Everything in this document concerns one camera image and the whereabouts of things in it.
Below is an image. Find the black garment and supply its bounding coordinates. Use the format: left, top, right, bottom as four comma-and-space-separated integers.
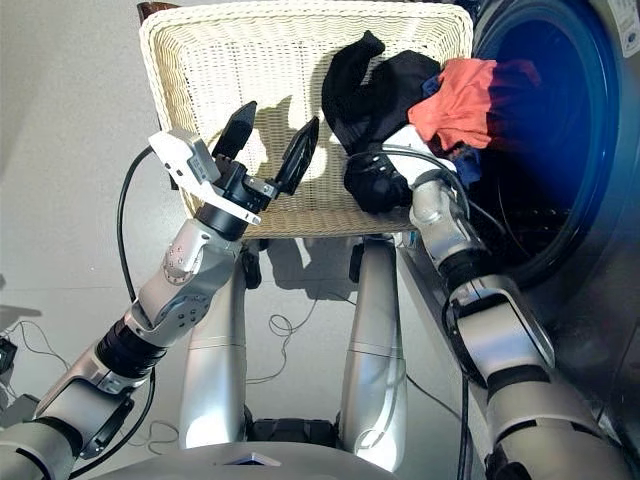
320, 30, 445, 215

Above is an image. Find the orange garment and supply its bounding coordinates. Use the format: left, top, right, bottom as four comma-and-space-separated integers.
406, 57, 500, 152

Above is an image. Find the navy blue garment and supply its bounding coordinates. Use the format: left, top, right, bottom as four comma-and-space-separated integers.
421, 73, 482, 185

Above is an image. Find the pale woven basket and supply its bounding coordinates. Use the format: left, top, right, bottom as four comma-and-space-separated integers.
138, 0, 475, 241

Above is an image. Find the grey washing machine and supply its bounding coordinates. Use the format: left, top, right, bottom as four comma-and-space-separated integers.
399, 0, 640, 480

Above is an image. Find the silver robot leg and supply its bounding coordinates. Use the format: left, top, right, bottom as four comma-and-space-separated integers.
339, 233, 410, 475
176, 238, 265, 450

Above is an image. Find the grey robot torso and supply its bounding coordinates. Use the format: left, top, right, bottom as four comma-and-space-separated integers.
97, 417, 397, 480

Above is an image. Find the grey floor box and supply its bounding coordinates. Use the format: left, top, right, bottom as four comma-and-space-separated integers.
0, 393, 42, 430

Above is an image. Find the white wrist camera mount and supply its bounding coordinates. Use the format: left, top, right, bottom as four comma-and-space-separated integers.
393, 126, 457, 177
147, 128, 263, 226

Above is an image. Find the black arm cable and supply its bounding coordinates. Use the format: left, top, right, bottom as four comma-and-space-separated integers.
68, 145, 157, 480
346, 143, 507, 480

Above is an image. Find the thin floor cable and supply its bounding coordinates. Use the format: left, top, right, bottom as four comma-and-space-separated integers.
243, 283, 362, 387

